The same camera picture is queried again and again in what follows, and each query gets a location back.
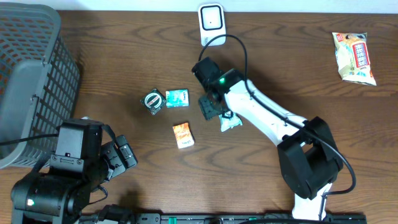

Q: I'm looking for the teal white snack packet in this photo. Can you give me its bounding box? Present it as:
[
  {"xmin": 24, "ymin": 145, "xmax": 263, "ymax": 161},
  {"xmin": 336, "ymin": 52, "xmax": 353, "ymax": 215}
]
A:
[{"xmin": 219, "ymin": 111, "xmax": 243, "ymax": 132}]

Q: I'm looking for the orange snack packet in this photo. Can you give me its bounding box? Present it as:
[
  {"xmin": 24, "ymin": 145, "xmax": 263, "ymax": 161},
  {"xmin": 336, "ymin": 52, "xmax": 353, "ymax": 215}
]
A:
[{"xmin": 172, "ymin": 123, "xmax": 195, "ymax": 149}]

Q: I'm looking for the white yellow chip bag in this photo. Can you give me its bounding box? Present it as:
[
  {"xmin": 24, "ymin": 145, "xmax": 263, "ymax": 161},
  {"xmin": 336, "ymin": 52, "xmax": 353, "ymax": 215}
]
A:
[{"xmin": 332, "ymin": 32, "xmax": 377, "ymax": 86}]

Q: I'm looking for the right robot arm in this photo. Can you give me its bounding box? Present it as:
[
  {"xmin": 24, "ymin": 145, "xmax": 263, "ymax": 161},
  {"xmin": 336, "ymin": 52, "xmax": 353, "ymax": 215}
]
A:
[{"xmin": 192, "ymin": 57, "xmax": 343, "ymax": 221}]

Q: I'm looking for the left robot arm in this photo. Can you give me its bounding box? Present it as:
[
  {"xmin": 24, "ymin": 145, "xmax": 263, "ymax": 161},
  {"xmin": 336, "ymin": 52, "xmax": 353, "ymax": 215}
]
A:
[{"xmin": 11, "ymin": 119, "xmax": 137, "ymax": 223}]

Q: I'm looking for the white barcode scanner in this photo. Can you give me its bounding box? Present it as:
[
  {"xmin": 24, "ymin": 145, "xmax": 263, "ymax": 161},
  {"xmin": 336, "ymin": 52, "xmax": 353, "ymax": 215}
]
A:
[{"xmin": 198, "ymin": 3, "xmax": 226, "ymax": 47}]

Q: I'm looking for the dark grey plastic basket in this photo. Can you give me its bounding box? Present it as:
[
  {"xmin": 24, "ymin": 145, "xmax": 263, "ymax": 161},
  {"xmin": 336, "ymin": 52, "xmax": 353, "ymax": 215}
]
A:
[{"xmin": 1, "ymin": 2, "xmax": 81, "ymax": 168}]

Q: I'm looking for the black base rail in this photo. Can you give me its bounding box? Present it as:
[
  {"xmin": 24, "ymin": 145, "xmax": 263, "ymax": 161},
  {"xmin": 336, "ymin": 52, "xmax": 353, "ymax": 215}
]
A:
[{"xmin": 77, "ymin": 213, "xmax": 368, "ymax": 224}]

